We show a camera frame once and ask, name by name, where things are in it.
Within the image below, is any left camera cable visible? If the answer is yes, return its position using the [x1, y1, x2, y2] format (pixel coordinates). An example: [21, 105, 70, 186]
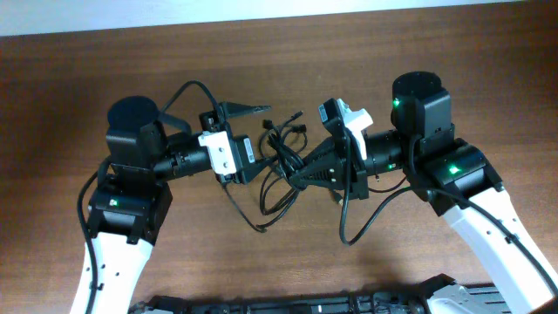
[77, 79, 226, 314]

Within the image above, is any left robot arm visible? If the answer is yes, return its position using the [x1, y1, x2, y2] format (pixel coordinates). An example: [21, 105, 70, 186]
[71, 96, 269, 313]

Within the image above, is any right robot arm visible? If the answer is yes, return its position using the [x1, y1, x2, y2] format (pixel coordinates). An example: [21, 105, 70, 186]
[288, 72, 557, 313]

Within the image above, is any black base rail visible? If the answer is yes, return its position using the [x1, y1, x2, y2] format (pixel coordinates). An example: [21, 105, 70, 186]
[128, 274, 511, 314]

